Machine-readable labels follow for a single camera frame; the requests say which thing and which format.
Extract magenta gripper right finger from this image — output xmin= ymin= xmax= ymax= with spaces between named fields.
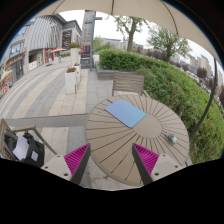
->
xmin=132 ymin=143 xmax=182 ymax=185

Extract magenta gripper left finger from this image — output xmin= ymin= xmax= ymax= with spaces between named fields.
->
xmin=42 ymin=144 xmax=91 ymax=185

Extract round wooden slatted table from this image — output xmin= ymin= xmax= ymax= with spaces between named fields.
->
xmin=86 ymin=94 xmax=189 ymax=186

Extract black bag with papers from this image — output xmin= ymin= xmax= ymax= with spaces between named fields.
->
xmin=3 ymin=131 xmax=45 ymax=167

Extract trimmed green hedge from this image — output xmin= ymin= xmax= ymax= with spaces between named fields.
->
xmin=99 ymin=49 xmax=224 ymax=164

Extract wooden chair at left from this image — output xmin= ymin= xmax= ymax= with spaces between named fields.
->
xmin=0 ymin=118 xmax=56 ymax=160

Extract wooden slatted chair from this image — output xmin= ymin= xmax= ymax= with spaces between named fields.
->
xmin=112 ymin=72 xmax=148 ymax=97

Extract near white flower planter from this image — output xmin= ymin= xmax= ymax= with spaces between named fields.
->
xmin=65 ymin=67 xmax=77 ymax=94

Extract white flower planter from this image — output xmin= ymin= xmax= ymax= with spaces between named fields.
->
xmin=73 ymin=63 xmax=81 ymax=85
xmin=65 ymin=67 xmax=77 ymax=94

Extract far white flower planter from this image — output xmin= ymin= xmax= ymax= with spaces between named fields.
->
xmin=73 ymin=63 xmax=81 ymax=85

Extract curved black umbrella pole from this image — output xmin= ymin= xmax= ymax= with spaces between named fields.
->
xmin=189 ymin=57 xmax=218 ymax=139

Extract tall white planter box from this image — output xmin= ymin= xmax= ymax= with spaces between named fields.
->
xmin=68 ymin=42 xmax=80 ymax=65

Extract grey sign pillar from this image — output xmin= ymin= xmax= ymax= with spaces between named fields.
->
xmin=80 ymin=10 xmax=96 ymax=69

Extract beige patio umbrella canopy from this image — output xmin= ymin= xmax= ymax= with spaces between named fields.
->
xmin=36 ymin=0 xmax=224 ymax=66

